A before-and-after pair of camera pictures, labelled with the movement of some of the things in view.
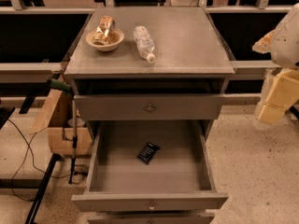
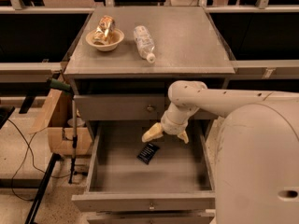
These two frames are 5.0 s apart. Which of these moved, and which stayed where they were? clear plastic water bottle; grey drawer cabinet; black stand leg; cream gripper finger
Moved: cream gripper finger
Stayed: black stand leg; clear plastic water bottle; grey drawer cabinet
